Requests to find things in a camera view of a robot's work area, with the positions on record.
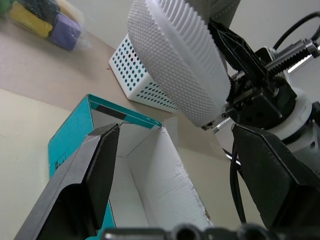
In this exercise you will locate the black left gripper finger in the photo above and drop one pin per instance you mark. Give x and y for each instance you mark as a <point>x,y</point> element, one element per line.
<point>95,175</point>

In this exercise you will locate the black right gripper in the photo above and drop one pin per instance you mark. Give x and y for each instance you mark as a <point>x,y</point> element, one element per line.
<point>260,102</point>

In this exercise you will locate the teal cardboard shoebox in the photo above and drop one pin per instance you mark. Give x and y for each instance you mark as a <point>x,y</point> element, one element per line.
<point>155,170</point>

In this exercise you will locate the white perforated basket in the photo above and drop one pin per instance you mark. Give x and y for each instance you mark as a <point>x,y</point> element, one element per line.
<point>132,72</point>

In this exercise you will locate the purple sponge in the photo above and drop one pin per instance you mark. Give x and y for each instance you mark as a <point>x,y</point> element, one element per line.
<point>66,31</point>

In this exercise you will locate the clear plastic sponge bag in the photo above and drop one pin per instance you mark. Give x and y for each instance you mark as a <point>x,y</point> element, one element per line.
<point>60,27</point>

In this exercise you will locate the yellow sponge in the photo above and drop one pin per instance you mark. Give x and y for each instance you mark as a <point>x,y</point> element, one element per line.
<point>30,20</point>

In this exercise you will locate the green sponge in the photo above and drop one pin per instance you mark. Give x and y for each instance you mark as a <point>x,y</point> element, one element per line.
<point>5,6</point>

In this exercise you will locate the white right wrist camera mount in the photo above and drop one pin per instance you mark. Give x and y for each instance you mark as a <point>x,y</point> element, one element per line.
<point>301,112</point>

